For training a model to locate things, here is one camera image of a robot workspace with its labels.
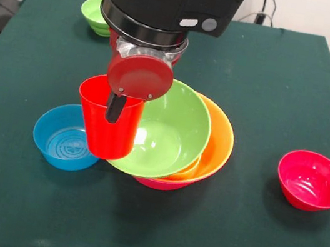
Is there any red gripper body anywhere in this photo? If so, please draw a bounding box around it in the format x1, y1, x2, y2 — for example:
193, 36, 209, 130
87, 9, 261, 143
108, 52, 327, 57
99, 27, 181, 105

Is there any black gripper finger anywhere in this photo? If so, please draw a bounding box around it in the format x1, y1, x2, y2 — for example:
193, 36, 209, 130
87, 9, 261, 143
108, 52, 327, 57
104, 91, 129, 126
105, 89, 118, 111

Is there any red cup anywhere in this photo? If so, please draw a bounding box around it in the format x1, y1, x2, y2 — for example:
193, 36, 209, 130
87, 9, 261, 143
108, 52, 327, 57
68, 71, 149, 165

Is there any large green bowl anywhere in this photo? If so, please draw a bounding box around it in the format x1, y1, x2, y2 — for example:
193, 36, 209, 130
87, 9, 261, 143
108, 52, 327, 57
105, 70, 219, 188

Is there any large pink bowl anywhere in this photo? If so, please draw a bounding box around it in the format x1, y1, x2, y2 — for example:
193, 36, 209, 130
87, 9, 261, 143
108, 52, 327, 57
131, 143, 231, 201

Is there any yellow cup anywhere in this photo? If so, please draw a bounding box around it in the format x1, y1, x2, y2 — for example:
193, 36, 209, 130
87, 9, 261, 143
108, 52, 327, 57
170, 152, 202, 183

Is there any large orange bowl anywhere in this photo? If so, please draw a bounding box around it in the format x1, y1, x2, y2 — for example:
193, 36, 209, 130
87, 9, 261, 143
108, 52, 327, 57
152, 87, 242, 193

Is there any blue bowl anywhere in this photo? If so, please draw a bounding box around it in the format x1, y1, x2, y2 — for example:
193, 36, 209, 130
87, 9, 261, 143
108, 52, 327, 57
27, 98, 108, 177

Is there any small green bowl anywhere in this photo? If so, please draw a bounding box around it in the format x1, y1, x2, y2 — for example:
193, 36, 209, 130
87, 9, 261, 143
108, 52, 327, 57
76, 0, 116, 38

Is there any dark green tablecloth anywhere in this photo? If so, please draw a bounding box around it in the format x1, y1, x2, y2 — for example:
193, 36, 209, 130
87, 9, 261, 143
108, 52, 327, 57
0, 0, 330, 247

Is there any red bowl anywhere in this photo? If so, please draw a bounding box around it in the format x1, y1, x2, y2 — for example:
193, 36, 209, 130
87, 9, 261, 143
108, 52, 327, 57
271, 146, 330, 216

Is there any white cable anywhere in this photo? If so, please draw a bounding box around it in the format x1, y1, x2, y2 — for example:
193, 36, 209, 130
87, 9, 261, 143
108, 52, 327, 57
237, 8, 276, 28

